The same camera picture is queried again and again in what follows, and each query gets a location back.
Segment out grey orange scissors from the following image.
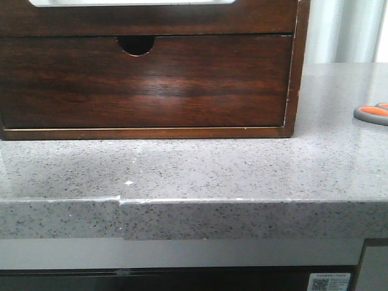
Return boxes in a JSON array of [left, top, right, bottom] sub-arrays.
[[353, 102, 388, 126]]

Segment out wooden drawer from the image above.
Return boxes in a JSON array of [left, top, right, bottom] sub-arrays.
[[1, 35, 292, 129], [1, 1, 298, 37]]

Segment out dark wooden drawer cabinet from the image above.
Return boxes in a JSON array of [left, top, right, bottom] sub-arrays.
[[1, 1, 310, 140]]

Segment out dark under-counter appliance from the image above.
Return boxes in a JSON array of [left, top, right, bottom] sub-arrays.
[[1, 266, 356, 290]]

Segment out white QR code sticker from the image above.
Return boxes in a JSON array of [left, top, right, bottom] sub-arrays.
[[307, 273, 351, 291]]

